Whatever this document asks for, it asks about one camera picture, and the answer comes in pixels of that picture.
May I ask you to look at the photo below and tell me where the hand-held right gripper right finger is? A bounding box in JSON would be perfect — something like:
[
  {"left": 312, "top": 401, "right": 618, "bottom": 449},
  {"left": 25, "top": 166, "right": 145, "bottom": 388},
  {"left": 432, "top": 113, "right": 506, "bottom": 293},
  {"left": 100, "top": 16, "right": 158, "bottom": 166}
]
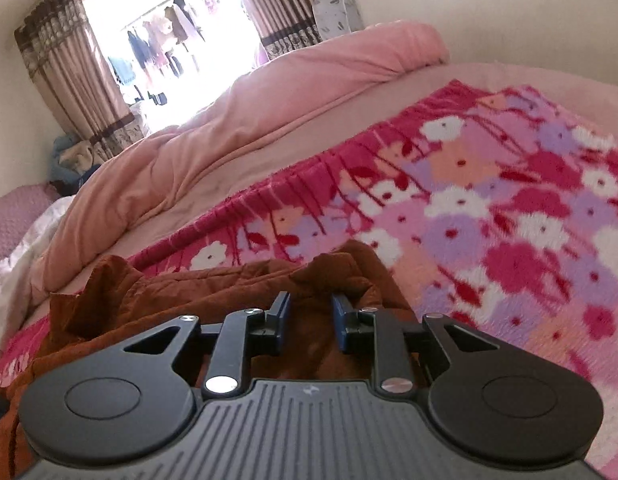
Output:
[{"left": 330, "top": 292, "right": 494, "bottom": 396}]

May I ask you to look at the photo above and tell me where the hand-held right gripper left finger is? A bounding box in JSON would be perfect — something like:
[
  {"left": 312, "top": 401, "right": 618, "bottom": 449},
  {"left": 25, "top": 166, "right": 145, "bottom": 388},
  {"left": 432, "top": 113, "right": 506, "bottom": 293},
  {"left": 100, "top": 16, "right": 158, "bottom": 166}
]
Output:
[{"left": 122, "top": 291, "right": 292, "bottom": 401}]

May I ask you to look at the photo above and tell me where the brown padded jacket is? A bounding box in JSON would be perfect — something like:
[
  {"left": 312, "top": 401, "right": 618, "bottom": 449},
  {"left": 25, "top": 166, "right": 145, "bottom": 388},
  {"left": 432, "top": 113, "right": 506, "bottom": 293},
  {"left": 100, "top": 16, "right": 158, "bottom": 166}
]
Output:
[{"left": 0, "top": 239, "right": 421, "bottom": 478}]

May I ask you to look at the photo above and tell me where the pile of clothes in corner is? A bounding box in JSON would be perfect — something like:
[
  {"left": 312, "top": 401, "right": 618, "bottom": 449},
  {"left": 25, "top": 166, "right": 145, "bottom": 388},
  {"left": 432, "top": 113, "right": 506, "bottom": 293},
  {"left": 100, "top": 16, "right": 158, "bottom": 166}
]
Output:
[{"left": 52, "top": 132, "right": 82, "bottom": 183}]

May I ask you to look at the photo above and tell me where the row of hanging clothes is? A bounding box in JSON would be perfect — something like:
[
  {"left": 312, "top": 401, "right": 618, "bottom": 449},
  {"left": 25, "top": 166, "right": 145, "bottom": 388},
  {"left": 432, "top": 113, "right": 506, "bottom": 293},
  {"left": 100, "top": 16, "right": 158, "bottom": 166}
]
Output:
[{"left": 106, "top": 0, "right": 215, "bottom": 106}]

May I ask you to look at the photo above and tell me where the pink quilt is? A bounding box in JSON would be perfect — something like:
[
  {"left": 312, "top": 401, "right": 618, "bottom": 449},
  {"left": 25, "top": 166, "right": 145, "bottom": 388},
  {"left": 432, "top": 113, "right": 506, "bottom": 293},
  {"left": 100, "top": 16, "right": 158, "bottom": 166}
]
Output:
[{"left": 39, "top": 22, "right": 451, "bottom": 293}]

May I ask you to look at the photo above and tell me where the pink dotted floral blanket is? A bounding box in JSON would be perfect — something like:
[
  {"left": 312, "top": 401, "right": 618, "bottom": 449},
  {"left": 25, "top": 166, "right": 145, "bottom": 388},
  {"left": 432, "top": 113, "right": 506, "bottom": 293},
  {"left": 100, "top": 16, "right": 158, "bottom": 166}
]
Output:
[{"left": 0, "top": 79, "right": 618, "bottom": 461}]

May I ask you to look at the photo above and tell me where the beige plush cloth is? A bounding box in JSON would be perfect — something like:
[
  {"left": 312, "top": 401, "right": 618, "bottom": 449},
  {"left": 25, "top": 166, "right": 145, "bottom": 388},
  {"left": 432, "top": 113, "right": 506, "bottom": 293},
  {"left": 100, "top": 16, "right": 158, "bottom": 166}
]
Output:
[{"left": 64, "top": 140, "right": 102, "bottom": 176}]

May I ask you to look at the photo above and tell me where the white quilt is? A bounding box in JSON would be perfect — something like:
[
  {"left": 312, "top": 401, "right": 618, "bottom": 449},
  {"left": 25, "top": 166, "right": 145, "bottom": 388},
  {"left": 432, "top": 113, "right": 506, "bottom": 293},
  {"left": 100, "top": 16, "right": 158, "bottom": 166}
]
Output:
[{"left": 0, "top": 200, "right": 77, "bottom": 361}]

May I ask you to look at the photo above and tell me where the pink quilted headboard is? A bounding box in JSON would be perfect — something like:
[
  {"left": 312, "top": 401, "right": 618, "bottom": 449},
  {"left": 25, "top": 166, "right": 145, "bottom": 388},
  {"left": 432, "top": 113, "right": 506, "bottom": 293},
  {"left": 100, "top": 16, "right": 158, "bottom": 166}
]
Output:
[{"left": 0, "top": 183, "right": 65, "bottom": 263}]

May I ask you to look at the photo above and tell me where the white patterned pillow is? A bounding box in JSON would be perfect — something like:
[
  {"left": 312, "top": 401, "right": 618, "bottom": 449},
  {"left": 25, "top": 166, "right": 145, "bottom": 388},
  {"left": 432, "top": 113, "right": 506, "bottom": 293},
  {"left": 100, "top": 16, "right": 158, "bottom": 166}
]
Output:
[{"left": 311, "top": 0, "right": 365, "bottom": 41}]

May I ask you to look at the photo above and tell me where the striped beige curtain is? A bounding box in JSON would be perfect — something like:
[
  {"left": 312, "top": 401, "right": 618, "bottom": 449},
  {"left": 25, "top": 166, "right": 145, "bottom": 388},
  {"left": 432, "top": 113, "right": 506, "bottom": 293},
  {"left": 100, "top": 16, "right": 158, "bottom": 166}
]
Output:
[
  {"left": 224, "top": 0, "right": 322, "bottom": 61},
  {"left": 14, "top": 0, "right": 150, "bottom": 166}
]

